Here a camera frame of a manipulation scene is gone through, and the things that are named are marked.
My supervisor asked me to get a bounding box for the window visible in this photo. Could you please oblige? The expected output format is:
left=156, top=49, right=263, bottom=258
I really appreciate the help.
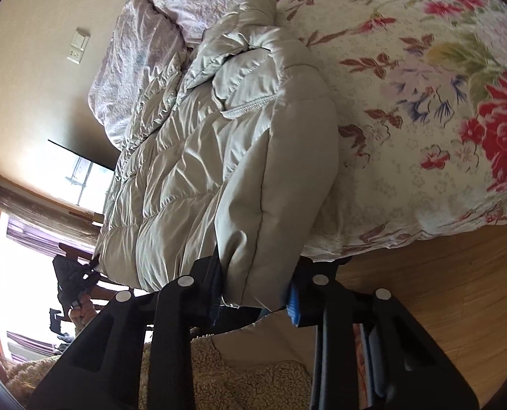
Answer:
left=0, top=156, right=115, bottom=361

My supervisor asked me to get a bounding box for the brown fringed curtain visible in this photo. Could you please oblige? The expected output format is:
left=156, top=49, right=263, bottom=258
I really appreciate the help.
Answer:
left=0, top=180, right=102, bottom=246

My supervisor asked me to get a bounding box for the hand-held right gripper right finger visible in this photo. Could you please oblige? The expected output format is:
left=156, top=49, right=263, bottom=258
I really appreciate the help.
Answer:
left=285, top=258, right=480, bottom=410

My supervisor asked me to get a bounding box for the floral bed sheet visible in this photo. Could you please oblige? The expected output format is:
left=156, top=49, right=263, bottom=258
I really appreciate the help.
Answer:
left=274, top=0, right=507, bottom=265

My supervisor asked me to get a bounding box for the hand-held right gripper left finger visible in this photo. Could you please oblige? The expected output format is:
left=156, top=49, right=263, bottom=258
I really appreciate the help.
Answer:
left=27, top=255, right=225, bottom=410

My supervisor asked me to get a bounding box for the beige puffer jacket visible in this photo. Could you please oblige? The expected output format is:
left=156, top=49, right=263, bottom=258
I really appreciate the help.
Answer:
left=95, top=0, right=339, bottom=309

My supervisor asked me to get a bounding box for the person's left hand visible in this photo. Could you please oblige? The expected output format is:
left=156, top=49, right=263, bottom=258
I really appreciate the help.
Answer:
left=68, top=292, right=98, bottom=330

